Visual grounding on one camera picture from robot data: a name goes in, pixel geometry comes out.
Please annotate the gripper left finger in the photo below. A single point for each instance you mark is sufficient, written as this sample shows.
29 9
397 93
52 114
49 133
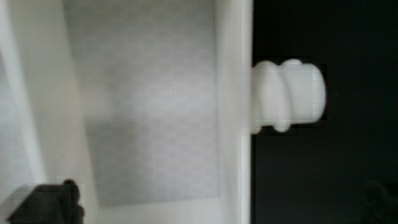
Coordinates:
50 206

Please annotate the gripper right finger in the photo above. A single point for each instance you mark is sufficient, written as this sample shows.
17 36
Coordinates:
381 203

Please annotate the white cabinet body box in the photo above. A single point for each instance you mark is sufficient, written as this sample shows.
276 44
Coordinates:
136 98

